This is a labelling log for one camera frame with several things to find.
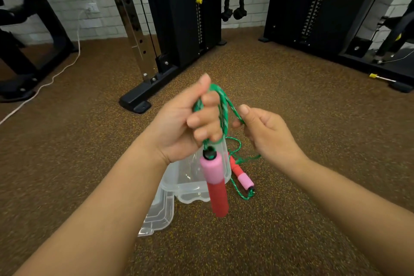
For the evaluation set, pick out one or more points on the person's left forearm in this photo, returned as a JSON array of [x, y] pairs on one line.
[[106, 217]]

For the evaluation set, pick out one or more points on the person's left little finger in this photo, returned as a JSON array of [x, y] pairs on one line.
[[214, 140]]

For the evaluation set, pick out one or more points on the person's right thumb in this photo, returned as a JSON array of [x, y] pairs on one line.
[[249, 115]]

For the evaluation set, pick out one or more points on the person's left thumb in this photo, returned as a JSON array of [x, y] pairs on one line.
[[203, 86]]

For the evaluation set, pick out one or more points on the person's left hand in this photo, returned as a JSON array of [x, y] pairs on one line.
[[174, 130]]

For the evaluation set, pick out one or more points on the chrome perforated upright post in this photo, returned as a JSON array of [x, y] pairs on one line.
[[134, 23]]

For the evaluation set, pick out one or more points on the black weight stack tower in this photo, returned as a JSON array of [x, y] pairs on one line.
[[291, 4], [181, 10]]

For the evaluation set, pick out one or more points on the black machine base foot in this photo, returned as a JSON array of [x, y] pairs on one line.
[[142, 94]]

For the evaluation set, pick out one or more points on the black gym machine frame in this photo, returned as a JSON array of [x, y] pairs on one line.
[[29, 43]]

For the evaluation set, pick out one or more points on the clear plastic box lid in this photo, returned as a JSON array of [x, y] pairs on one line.
[[160, 214]]

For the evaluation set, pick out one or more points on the clear plastic storage box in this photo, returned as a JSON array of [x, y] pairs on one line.
[[187, 178]]

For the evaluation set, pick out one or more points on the person's right hand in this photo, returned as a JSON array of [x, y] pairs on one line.
[[275, 140]]

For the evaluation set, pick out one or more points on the person's left middle finger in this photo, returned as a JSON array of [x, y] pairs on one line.
[[202, 119]]

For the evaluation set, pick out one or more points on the person's right forearm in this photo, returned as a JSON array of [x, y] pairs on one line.
[[355, 208]]

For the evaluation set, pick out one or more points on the white wall socket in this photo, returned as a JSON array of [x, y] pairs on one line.
[[93, 7]]

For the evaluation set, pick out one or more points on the black exercise machine yellow knob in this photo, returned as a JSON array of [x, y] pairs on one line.
[[394, 33]]

